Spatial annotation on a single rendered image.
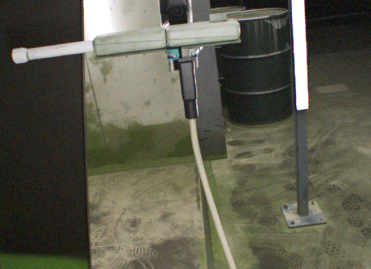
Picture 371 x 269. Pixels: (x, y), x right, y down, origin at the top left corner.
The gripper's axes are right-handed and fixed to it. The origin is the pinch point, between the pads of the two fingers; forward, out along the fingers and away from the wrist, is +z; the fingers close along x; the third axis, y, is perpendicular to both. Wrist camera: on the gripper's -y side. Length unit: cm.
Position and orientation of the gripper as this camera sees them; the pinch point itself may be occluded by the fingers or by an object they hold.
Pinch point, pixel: (182, 50)
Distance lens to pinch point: 87.1
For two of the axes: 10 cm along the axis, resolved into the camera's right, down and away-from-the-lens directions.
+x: -9.9, 1.2, -0.2
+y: 1.0, 8.9, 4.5
